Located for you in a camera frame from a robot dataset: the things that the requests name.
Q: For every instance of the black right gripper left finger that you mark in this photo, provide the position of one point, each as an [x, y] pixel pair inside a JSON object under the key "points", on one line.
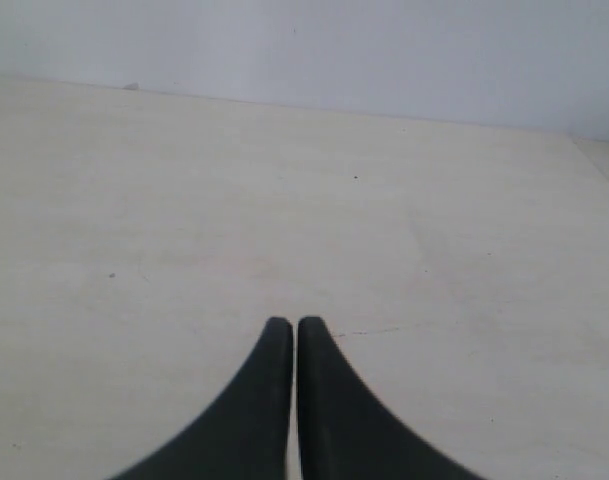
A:
{"points": [[243, 434]]}

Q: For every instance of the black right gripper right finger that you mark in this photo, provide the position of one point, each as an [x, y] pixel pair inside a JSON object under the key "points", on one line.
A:
{"points": [[344, 431]]}

